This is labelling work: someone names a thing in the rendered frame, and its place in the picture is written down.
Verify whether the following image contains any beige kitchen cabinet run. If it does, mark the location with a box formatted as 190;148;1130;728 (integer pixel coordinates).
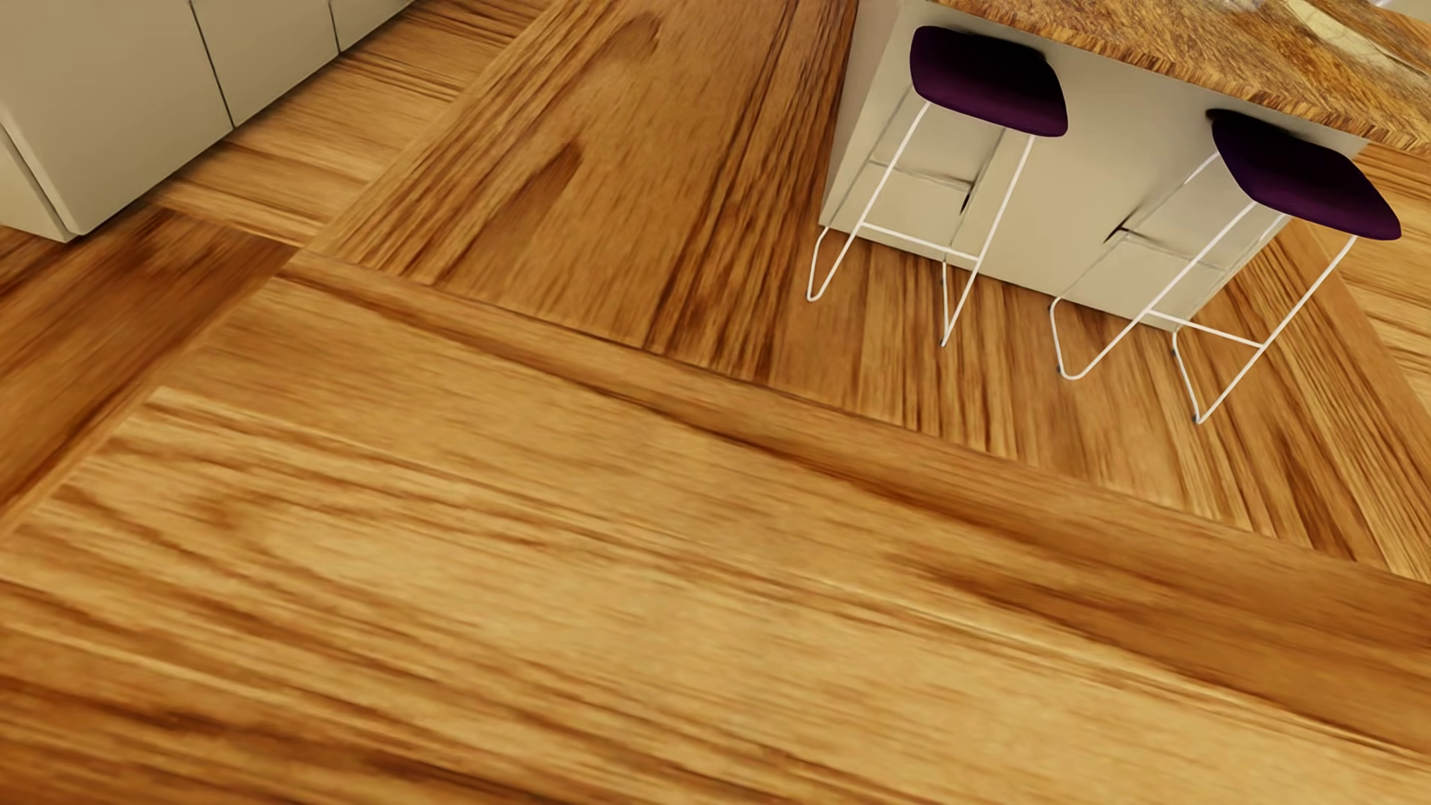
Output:
0;0;415;244

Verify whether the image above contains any purple seat wire bar stool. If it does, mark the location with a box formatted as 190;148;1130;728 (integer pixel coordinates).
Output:
806;25;1070;349
1049;108;1403;426

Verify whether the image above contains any beige island wooden countertop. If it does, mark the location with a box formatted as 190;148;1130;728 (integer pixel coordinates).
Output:
818;0;1431;333

